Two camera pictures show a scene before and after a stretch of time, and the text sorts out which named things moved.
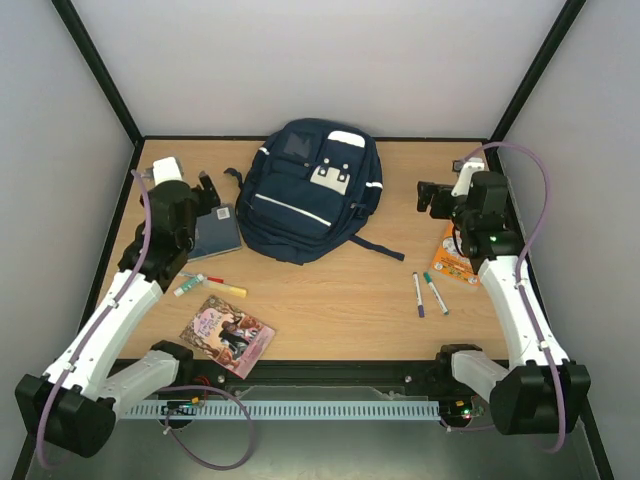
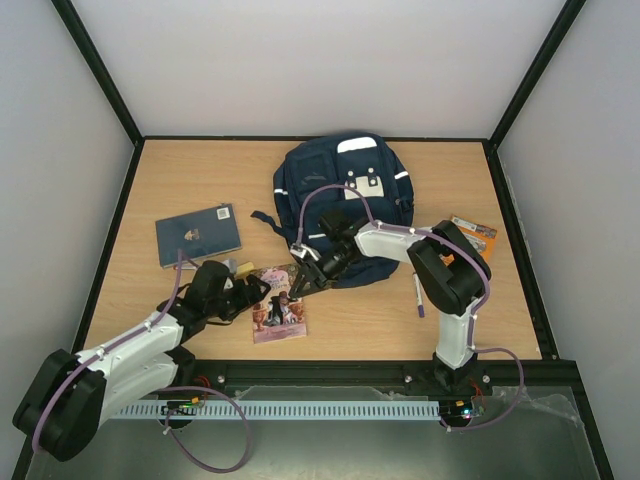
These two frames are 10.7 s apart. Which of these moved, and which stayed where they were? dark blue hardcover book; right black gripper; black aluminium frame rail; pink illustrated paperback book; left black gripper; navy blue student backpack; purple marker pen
Moved: pink illustrated paperback book; left black gripper; navy blue student backpack; right black gripper
Stayed: dark blue hardcover book; purple marker pen; black aluminium frame rail
